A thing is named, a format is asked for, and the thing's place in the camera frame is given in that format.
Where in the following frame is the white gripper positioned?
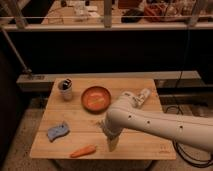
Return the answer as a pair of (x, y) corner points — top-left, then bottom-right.
(107, 136), (119, 152)

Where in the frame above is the orange pepper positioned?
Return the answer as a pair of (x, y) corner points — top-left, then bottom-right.
(70, 145), (96, 158)

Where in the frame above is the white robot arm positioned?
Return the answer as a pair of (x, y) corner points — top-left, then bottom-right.
(101, 91), (213, 153)

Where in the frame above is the orange ceramic bowl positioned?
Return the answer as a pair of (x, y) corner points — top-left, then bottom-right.
(81, 86), (111, 113)

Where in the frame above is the white plastic bottle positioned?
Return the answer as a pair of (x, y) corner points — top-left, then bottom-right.
(136, 88), (151, 107)

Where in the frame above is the blue sponge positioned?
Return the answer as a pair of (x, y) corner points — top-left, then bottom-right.
(47, 122), (70, 142)

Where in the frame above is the white cup with items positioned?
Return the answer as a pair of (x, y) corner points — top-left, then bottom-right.
(58, 79), (72, 101)

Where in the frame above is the grey metal beam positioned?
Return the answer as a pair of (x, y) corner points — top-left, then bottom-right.
(16, 71), (204, 92)

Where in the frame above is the black cable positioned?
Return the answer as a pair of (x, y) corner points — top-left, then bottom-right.
(164, 105), (213, 169)

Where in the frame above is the metal railing frame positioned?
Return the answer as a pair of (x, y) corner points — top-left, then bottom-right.
(0, 0), (213, 31)

